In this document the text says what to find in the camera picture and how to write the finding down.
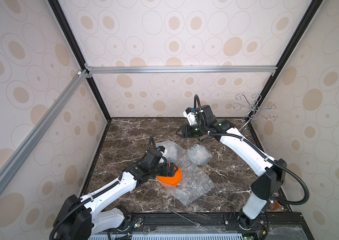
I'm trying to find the orange dinner plate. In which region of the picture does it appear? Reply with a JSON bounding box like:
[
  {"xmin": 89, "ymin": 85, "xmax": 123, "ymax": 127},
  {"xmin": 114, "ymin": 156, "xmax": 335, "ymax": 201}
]
[{"xmin": 156, "ymin": 167, "xmax": 182, "ymax": 187}]

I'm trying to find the bubble wrap around orange plate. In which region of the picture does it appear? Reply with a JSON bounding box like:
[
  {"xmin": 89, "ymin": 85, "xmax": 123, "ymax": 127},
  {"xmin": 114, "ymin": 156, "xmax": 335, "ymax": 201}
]
[{"xmin": 159, "ymin": 141, "xmax": 215, "ymax": 206}]

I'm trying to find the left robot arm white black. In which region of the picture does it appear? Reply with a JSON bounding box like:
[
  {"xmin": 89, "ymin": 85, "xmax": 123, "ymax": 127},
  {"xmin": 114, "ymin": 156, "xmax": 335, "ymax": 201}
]
[{"xmin": 49, "ymin": 146, "xmax": 180, "ymax": 240}]

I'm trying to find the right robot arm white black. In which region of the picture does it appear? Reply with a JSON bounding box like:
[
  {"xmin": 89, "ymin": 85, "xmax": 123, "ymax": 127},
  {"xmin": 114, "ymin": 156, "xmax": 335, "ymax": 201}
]
[{"xmin": 177, "ymin": 105, "xmax": 309, "ymax": 230}]

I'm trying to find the chrome mug tree stand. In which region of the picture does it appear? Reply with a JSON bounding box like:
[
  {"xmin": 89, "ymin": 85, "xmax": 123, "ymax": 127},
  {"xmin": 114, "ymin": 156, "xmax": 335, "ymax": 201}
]
[{"xmin": 233, "ymin": 93, "xmax": 277, "ymax": 132}]

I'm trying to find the amber jar black lid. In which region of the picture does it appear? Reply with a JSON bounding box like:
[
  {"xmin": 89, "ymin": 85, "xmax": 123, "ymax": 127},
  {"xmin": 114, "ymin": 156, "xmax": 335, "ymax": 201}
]
[{"xmin": 269, "ymin": 201, "xmax": 283, "ymax": 212}]

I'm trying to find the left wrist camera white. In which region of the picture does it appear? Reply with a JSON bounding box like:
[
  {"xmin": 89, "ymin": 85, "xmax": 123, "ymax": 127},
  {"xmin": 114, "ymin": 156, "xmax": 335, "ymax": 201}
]
[{"xmin": 157, "ymin": 146, "xmax": 168, "ymax": 157}]

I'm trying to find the horizontal aluminium rail back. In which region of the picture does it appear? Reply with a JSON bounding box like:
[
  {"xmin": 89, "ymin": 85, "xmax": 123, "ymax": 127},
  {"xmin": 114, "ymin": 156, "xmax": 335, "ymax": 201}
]
[{"xmin": 88, "ymin": 65, "xmax": 277, "ymax": 74}]

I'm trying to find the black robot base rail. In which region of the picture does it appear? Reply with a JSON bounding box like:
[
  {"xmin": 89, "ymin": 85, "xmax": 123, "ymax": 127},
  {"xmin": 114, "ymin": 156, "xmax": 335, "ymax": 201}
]
[{"xmin": 94, "ymin": 211, "xmax": 315, "ymax": 240}]

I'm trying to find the diagonal aluminium rail left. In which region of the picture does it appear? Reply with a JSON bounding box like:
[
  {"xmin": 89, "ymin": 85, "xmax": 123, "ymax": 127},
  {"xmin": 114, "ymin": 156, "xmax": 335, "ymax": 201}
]
[{"xmin": 0, "ymin": 69, "xmax": 88, "ymax": 196}]

